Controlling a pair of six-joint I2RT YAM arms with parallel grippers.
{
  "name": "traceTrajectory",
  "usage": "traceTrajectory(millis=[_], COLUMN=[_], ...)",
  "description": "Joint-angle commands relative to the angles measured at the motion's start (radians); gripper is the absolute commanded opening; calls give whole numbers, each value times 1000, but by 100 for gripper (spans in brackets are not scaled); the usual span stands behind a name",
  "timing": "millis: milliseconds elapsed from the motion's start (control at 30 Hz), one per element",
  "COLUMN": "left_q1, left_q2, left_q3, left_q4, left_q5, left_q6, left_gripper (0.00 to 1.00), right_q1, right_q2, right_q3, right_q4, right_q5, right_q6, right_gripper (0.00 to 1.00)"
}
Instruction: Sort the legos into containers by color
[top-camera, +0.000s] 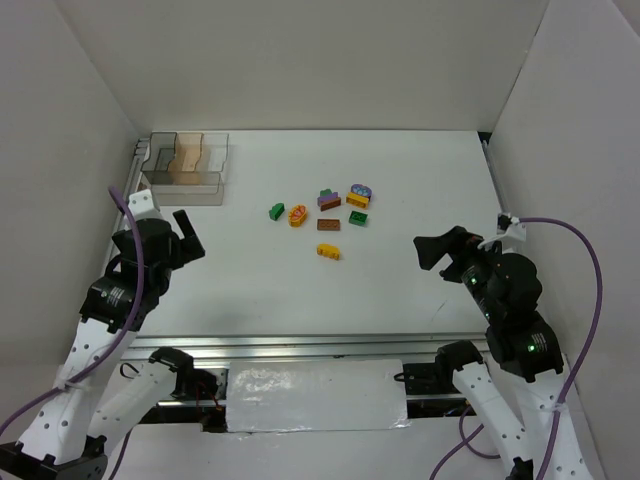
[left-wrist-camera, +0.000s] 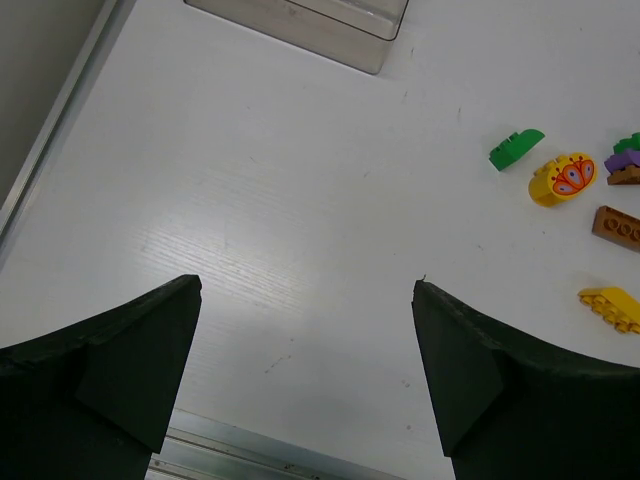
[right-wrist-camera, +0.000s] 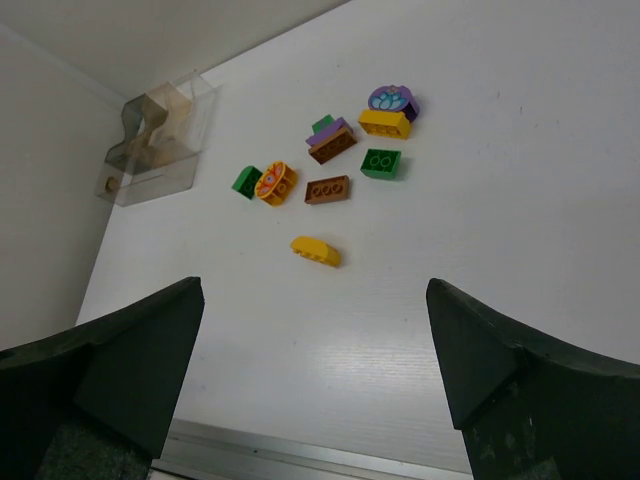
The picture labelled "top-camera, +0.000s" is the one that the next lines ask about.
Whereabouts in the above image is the aluminium front rail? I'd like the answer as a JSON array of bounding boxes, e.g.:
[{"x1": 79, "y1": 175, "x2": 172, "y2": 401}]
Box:
[{"x1": 123, "y1": 333, "x2": 489, "y2": 362}]

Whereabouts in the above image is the green sloped lego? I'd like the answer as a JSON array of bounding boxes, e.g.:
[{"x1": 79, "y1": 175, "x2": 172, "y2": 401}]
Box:
[{"x1": 268, "y1": 202, "x2": 285, "y2": 221}]

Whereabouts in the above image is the yellow arched lego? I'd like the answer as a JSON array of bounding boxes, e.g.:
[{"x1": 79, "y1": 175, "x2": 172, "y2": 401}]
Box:
[{"x1": 316, "y1": 243, "x2": 342, "y2": 261}]

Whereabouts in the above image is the yellow orange rounded lego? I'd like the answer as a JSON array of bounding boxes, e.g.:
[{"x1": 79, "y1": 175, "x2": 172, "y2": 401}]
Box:
[{"x1": 288, "y1": 204, "x2": 308, "y2": 228}]

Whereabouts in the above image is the green square lego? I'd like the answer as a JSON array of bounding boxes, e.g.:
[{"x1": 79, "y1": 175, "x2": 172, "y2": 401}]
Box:
[{"x1": 348, "y1": 211, "x2": 368, "y2": 227}]

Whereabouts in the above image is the yellow rectangular lego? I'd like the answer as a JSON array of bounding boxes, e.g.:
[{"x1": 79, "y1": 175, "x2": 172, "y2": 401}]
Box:
[{"x1": 346, "y1": 192, "x2": 370, "y2": 209}]

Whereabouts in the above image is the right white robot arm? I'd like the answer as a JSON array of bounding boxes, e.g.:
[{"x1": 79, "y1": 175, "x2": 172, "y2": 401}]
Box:
[{"x1": 413, "y1": 214, "x2": 603, "y2": 479}]

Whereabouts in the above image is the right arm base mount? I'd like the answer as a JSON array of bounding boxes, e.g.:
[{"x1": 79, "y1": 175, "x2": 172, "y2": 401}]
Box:
[{"x1": 393, "y1": 340, "x2": 484, "y2": 396}]

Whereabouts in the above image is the clear compartment organizer tray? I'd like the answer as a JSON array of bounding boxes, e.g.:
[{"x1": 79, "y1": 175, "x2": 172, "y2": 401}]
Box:
[{"x1": 140, "y1": 131, "x2": 230, "y2": 207}]

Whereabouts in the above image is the white taped cover plate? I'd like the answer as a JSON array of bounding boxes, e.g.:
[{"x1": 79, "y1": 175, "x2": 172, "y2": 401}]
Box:
[{"x1": 226, "y1": 359, "x2": 410, "y2": 433}]

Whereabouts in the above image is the right side aluminium rail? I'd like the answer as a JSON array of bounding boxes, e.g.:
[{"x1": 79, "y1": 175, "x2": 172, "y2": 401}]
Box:
[{"x1": 477, "y1": 131, "x2": 508, "y2": 212}]

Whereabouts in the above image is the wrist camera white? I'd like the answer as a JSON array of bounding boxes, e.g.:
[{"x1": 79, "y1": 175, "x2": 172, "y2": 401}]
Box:
[
  {"x1": 128, "y1": 189, "x2": 163, "y2": 221},
  {"x1": 478, "y1": 213, "x2": 527, "y2": 253}
]

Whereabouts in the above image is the left side aluminium rail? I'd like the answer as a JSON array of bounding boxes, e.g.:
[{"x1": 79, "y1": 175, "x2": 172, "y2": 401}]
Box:
[{"x1": 123, "y1": 138, "x2": 150, "y2": 199}]

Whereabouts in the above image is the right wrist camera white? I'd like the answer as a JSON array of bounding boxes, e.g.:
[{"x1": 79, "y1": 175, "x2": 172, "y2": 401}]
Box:
[{"x1": 478, "y1": 213, "x2": 527, "y2": 253}]

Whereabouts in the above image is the aluminium rail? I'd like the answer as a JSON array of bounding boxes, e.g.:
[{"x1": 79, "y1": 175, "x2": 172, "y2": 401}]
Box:
[
  {"x1": 477, "y1": 131, "x2": 508, "y2": 212},
  {"x1": 123, "y1": 138, "x2": 150, "y2": 199},
  {"x1": 123, "y1": 333, "x2": 489, "y2": 362}
]

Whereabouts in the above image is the purple brown green lego stack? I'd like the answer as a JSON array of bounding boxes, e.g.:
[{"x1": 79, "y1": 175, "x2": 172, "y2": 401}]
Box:
[{"x1": 317, "y1": 189, "x2": 342, "y2": 211}]

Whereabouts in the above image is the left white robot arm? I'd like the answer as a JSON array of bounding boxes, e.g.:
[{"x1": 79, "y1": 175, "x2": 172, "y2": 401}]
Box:
[{"x1": 1, "y1": 210, "x2": 205, "y2": 479}]

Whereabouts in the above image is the purple flower lego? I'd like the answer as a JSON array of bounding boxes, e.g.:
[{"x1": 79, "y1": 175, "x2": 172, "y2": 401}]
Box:
[{"x1": 351, "y1": 184, "x2": 372, "y2": 198}]

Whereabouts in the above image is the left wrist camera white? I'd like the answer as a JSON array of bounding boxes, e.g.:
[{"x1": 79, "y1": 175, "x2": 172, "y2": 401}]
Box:
[{"x1": 128, "y1": 189, "x2": 163, "y2": 221}]

